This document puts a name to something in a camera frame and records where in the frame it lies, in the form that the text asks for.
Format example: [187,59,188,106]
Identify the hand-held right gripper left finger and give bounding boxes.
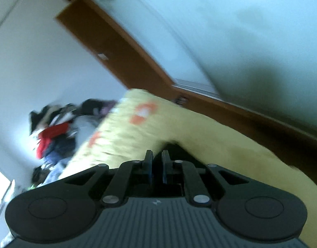
[62,150,154,207]

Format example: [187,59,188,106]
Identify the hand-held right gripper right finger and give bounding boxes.
[161,150,254,207]

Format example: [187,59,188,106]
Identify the black pants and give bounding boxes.
[166,143,197,164]

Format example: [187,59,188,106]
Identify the yellow printed bedsheet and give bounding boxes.
[1,89,317,248]

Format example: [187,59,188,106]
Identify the grey cloth bundle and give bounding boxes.
[70,114,103,146]

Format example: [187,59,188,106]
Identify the black bag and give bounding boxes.
[81,99,118,114]

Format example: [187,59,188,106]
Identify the blue blanket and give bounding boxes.
[32,157,74,188]

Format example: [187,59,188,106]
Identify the pile of clothes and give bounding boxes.
[28,103,80,169]

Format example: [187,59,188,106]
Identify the brown wooden door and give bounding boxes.
[55,0,317,155]

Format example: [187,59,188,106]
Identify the window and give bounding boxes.
[0,163,16,229]

